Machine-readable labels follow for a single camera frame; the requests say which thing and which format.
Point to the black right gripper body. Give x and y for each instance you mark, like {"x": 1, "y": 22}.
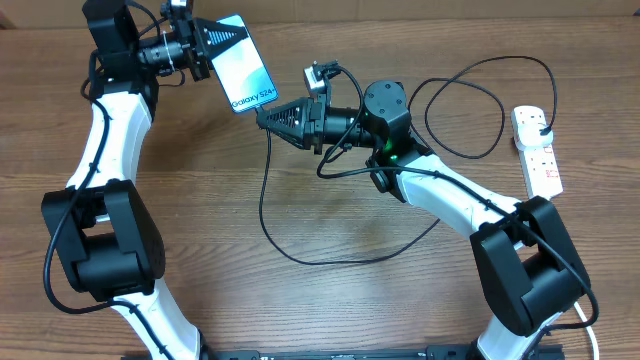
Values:
{"x": 317, "y": 124}

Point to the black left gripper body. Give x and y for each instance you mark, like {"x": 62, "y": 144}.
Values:
{"x": 189, "y": 37}

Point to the blue Samsung Galaxy smartphone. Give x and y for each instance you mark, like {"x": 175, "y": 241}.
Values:
{"x": 244, "y": 77}

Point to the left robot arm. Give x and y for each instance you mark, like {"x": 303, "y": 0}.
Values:
{"x": 101, "y": 231}

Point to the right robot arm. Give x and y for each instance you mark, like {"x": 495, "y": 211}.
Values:
{"x": 529, "y": 269}

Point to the white charger plug adapter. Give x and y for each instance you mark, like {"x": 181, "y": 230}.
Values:
{"x": 528, "y": 136}

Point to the white power strip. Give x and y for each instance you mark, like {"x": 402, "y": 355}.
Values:
{"x": 540, "y": 168}

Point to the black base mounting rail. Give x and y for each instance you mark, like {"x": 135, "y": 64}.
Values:
{"x": 434, "y": 352}

